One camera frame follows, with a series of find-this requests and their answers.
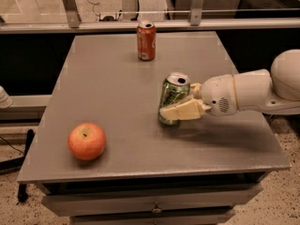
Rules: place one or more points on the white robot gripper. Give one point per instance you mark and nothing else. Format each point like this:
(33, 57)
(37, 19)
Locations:
(217, 94)

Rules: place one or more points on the green soda can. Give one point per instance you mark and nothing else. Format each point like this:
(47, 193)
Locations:
(176, 86)

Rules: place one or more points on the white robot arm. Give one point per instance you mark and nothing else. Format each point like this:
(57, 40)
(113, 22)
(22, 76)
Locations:
(274, 91)

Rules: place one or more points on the orange soda can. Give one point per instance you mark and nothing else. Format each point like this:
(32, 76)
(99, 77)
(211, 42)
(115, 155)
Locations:
(146, 40)

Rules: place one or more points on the red apple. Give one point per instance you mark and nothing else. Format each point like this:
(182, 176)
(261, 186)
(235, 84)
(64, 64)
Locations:
(86, 141)

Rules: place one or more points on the grey drawer cabinet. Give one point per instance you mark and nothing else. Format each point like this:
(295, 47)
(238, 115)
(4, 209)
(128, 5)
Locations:
(148, 174)

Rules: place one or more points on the white object at left edge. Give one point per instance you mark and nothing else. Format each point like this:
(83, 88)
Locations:
(5, 99)

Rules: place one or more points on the metal railing frame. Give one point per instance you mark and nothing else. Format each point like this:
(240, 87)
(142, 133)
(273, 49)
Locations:
(94, 16)

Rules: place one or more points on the black stand with cable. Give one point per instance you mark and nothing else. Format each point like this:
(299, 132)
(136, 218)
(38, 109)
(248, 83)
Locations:
(13, 165)

